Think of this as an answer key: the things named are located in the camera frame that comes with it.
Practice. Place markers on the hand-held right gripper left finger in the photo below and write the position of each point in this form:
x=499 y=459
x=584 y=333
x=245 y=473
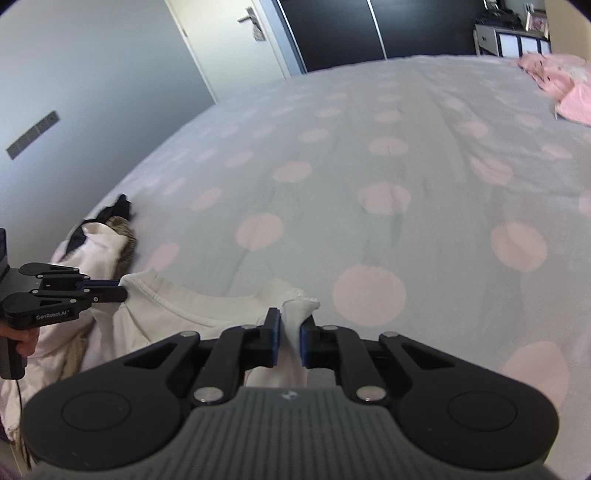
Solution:
x=274 y=337

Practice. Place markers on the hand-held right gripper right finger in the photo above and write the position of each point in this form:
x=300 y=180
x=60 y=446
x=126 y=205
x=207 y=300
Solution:
x=304 y=344

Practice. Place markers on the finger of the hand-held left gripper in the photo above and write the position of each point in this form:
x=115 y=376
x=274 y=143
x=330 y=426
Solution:
x=111 y=295
x=101 y=284

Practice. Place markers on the white t-shirt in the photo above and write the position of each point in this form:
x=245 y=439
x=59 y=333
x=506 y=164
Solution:
x=184 y=318

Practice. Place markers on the pink clothes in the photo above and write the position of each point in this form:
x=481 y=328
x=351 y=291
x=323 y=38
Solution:
x=563 y=87

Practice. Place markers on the person's left hand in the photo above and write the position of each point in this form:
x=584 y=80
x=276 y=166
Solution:
x=27 y=344

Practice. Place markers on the pale pink garment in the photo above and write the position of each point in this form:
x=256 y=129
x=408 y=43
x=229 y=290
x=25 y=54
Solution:
x=97 y=249

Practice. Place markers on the brown knit garment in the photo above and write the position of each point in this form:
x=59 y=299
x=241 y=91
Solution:
x=124 y=240

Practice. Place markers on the black garment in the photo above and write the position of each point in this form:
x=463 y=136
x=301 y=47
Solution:
x=117 y=210

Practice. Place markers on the grey bed with pink dots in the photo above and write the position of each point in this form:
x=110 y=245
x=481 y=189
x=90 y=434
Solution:
x=346 y=161

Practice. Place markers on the white door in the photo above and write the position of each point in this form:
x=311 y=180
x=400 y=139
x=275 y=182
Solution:
x=221 y=50

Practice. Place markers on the black wardrobe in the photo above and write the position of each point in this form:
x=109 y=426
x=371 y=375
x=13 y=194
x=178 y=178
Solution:
x=337 y=32

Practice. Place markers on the grey wall switch strip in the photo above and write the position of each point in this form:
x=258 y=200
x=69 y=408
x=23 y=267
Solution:
x=32 y=134

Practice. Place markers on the photo frame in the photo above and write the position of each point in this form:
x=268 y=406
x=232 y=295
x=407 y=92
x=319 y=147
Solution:
x=535 y=23

